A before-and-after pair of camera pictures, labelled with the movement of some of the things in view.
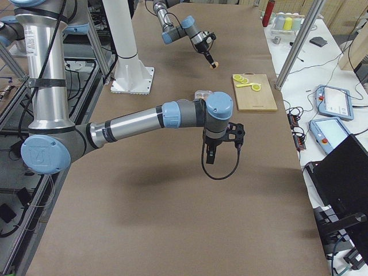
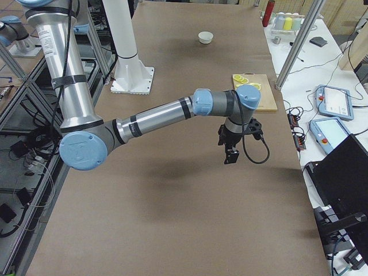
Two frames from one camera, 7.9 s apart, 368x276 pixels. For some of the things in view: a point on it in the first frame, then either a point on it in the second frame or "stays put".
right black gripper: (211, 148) to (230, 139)
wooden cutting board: (248, 100) stays put
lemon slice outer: (238, 77) stays put
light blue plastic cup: (296, 24) stays put
